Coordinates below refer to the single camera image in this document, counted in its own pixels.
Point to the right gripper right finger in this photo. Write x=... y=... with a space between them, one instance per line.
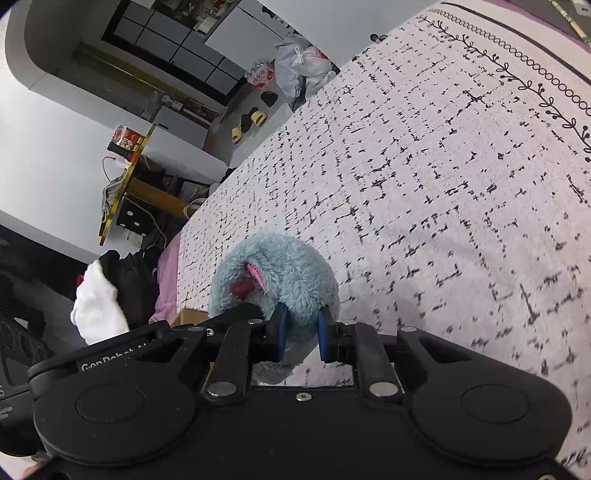
x=369 y=353

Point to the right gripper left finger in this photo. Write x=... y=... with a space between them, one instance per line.
x=238 y=340

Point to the grey plush mouse toy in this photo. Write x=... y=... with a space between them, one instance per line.
x=268 y=269

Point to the brown cardboard box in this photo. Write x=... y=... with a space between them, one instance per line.
x=188 y=318

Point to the mauve bed sheet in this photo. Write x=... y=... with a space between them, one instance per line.
x=167 y=271

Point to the white fluffy garment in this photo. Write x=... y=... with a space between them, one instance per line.
x=96 y=313

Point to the black clothes pile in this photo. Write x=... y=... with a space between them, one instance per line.
x=134 y=278

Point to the round white side table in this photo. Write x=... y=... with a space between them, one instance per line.
x=127 y=185

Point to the white black patterned blanket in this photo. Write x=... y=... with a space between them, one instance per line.
x=444 y=174

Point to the yellow slipper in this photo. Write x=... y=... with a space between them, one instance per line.
x=258 y=118
x=236 y=135

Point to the red snack box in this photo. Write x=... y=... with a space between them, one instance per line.
x=124 y=141

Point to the black slipper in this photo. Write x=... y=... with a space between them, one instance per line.
x=269 y=98

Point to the water bottle pack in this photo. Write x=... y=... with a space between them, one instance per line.
x=260 y=74

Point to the grey plastic bags pile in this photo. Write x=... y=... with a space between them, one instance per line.
x=301 y=70

